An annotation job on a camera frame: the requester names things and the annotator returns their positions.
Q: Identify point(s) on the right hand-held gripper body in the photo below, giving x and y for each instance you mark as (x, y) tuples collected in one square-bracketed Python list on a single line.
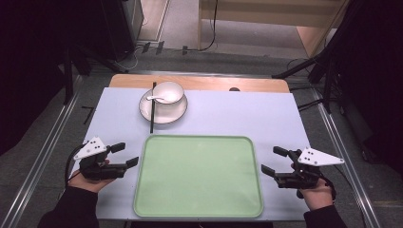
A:
[(316, 157)]

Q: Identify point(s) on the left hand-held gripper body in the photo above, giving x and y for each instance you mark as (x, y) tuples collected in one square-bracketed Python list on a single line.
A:
[(91, 148)]

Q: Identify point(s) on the person's left hand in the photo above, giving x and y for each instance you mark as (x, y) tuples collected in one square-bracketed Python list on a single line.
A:
[(87, 184)]

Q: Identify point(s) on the person's right hand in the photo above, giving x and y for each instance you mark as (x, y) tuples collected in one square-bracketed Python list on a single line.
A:
[(316, 196)]

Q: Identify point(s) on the black chopsticks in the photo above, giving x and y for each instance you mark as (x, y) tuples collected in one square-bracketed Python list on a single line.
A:
[(152, 117)]

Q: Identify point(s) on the light blue table mat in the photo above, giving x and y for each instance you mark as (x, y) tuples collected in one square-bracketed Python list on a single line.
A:
[(240, 114)]

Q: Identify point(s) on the white plate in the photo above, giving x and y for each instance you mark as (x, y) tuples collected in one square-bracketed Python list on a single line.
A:
[(164, 117)]

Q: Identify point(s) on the white spoon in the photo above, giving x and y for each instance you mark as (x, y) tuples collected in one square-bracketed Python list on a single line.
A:
[(157, 98)]

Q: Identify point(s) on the green plastic tray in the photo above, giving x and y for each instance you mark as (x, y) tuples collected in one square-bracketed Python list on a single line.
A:
[(198, 177)]

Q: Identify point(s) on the black metal stand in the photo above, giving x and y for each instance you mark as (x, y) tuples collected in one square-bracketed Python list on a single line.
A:
[(326, 82), (71, 79)]

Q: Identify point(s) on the white bowl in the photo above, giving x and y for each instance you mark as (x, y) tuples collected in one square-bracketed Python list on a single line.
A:
[(169, 95)]

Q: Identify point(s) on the dark curtain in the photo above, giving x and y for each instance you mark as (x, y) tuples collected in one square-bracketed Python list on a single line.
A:
[(374, 79), (28, 63)]

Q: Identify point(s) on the black cabinet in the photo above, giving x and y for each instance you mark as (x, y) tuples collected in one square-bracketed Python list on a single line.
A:
[(122, 28)]

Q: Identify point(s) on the metal floor rail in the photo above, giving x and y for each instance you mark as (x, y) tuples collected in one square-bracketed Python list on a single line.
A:
[(202, 74), (38, 164), (345, 164)]

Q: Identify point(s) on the light wooden frame furniture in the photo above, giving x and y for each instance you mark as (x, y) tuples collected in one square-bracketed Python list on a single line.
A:
[(253, 9)]

